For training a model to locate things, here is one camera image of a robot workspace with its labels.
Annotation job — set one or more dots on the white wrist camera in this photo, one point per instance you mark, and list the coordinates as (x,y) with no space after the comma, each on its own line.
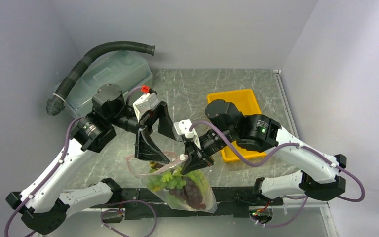
(182,130)
(145,102)

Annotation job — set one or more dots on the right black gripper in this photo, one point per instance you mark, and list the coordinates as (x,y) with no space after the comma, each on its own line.
(198,156)

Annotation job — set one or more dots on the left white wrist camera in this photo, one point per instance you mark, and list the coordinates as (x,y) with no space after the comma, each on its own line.
(145,102)

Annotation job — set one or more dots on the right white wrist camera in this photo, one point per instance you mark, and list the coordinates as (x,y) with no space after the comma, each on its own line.
(182,130)

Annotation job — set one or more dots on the purple grape bunch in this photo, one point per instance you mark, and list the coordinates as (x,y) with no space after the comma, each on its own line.
(190,194)

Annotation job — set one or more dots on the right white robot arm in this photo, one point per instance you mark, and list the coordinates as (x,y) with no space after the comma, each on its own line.
(317,174)

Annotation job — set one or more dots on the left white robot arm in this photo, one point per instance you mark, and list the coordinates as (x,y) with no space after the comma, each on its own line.
(44,205)

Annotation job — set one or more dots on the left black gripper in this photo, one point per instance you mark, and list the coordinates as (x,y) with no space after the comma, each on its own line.
(146,148)

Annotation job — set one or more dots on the clear lidded storage box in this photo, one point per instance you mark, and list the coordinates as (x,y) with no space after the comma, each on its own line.
(125,68)

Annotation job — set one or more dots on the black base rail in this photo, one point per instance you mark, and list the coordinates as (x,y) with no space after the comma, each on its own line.
(233,201)

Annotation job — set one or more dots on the clear pink zip top bag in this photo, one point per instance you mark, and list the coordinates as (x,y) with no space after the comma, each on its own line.
(141,170)

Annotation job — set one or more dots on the green grape bunch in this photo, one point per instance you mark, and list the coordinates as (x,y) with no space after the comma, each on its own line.
(171,179)

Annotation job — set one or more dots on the yellow plastic tray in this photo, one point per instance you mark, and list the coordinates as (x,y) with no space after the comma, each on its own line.
(242,103)

